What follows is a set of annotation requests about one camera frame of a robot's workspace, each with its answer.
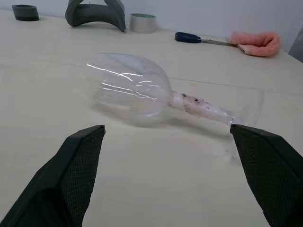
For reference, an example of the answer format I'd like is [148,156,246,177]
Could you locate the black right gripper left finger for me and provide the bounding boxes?
[0,124,106,227]

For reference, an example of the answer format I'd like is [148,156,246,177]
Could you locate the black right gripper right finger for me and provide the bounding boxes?
[230,124,303,227]

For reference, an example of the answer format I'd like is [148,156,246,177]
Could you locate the clear plastic cup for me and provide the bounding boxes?
[85,52,265,130]

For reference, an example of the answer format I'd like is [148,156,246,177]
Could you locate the pink fluffy cloth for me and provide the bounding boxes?
[227,31,282,57]

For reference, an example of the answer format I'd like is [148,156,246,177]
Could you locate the grey curved plastic piece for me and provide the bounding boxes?
[65,0,126,33]

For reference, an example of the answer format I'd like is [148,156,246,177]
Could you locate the black round holder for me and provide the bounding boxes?
[11,4,39,22]

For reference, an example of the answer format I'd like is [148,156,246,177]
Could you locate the blue handled scissors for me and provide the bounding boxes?
[174,31,235,47]

